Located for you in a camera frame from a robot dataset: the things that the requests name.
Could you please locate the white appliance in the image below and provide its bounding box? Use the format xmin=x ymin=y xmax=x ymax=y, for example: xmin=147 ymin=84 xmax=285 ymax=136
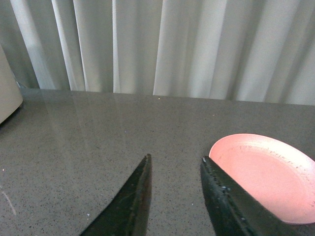
xmin=0 ymin=47 xmax=23 ymax=123

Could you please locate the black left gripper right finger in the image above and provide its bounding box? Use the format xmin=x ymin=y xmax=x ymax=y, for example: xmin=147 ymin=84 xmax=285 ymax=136
xmin=200 ymin=156 xmax=303 ymax=236

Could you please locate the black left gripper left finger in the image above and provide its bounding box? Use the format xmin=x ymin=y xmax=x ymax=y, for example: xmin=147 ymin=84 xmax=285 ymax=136
xmin=81 ymin=154 xmax=152 ymax=236

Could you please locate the pink plate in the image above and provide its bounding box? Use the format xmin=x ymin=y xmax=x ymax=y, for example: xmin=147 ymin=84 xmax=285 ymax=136
xmin=209 ymin=134 xmax=315 ymax=224

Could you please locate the white curtain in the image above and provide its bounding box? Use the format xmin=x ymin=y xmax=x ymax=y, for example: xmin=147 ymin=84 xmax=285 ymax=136
xmin=0 ymin=0 xmax=315 ymax=105

